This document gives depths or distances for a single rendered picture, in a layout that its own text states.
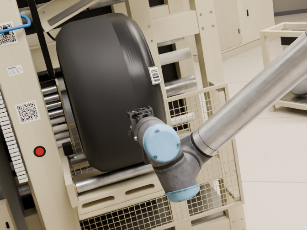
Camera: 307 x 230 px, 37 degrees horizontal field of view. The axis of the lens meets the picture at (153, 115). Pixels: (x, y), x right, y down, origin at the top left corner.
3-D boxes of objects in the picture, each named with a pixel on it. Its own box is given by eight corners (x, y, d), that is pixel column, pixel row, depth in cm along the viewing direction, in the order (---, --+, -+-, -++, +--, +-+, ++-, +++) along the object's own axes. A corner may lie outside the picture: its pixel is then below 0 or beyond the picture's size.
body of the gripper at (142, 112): (149, 105, 143) (158, 111, 132) (155, 131, 145) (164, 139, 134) (124, 111, 142) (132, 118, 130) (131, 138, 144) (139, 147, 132)
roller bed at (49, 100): (33, 156, 215) (14, 96, 206) (33, 145, 229) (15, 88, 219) (75, 144, 219) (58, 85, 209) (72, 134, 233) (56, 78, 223)
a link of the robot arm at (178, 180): (207, 180, 129) (189, 141, 126) (197, 203, 119) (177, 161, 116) (177, 187, 133) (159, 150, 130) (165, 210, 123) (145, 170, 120)
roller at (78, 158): (66, 155, 205) (69, 165, 205) (66, 156, 200) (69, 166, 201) (141, 134, 211) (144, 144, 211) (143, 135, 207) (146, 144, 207)
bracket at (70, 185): (71, 208, 172) (65, 185, 169) (64, 167, 209) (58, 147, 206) (80, 206, 173) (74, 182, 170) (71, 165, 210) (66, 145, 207)
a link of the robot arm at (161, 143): (156, 171, 116) (139, 137, 114) (145, 159, 128) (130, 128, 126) (188, 154, 118) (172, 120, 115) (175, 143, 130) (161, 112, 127)
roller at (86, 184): (71, 181, 179) (75, 192, 179) (72, 183, 174) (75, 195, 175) (158, 156, 185) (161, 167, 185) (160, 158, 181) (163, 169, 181)
